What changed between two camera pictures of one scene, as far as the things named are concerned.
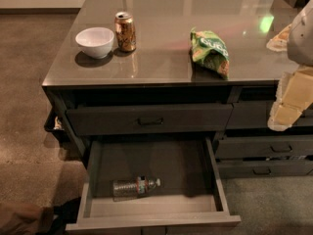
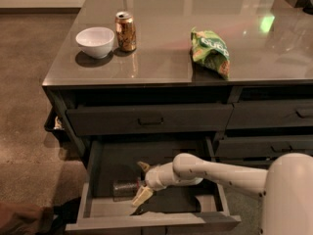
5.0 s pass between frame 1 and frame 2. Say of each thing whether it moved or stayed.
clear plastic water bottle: stayed
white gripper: moved
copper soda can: stayed
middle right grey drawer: stayed
